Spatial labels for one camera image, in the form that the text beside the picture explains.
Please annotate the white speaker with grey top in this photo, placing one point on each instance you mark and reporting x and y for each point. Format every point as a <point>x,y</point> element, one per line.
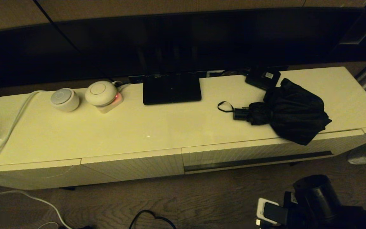
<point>64,100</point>

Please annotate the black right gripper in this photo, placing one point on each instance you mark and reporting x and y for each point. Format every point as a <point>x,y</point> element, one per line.
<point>294,219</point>

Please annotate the white power strip red light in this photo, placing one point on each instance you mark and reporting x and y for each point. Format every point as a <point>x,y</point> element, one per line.
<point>111,107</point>

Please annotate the black flat television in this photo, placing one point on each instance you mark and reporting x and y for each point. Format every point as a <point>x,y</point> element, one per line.
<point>170,41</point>

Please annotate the black umbrella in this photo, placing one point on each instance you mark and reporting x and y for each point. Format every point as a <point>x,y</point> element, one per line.
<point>294,111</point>

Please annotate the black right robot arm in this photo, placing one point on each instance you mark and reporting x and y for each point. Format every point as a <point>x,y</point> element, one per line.
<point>319,197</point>

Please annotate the black television base plate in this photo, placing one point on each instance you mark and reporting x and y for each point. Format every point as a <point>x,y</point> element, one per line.
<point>172,90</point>

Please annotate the white pull-out drawer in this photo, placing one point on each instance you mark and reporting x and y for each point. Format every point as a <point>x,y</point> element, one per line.
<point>233,154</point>

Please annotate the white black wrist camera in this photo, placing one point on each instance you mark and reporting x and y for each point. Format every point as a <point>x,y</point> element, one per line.
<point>272,213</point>

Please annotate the white dome-shaped device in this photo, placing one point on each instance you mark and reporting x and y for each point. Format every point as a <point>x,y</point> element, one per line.
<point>100,93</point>

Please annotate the black set-top box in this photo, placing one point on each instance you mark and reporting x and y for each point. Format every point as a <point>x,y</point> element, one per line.
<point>261,81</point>

